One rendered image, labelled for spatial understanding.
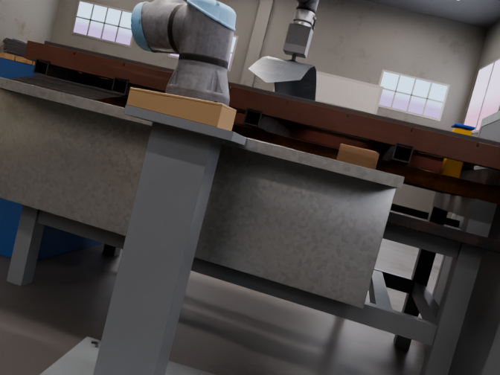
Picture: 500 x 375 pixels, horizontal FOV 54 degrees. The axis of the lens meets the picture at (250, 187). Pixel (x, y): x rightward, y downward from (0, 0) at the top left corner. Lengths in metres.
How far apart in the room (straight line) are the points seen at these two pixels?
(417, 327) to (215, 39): 1.00
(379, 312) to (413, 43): 11.32
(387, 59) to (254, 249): 11.18
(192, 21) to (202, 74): 0.12
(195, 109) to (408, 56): 11.61
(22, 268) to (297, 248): 0.98
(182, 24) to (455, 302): 1.06
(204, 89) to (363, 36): 11.47
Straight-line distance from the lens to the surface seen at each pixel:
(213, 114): 1.04
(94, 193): 1.61
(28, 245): 1.87
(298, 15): 1.93
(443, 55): 12.75
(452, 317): 1.56
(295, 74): 1.68
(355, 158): 1.35
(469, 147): 1.47
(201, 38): 1.13
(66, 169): 1.67
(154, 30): 1.22
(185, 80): 1.12
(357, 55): 12.39
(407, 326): 1.57
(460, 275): 1.54
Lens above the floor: 0.65
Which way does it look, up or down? 4 degrees down
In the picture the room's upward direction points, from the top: 14 degrees clockwise
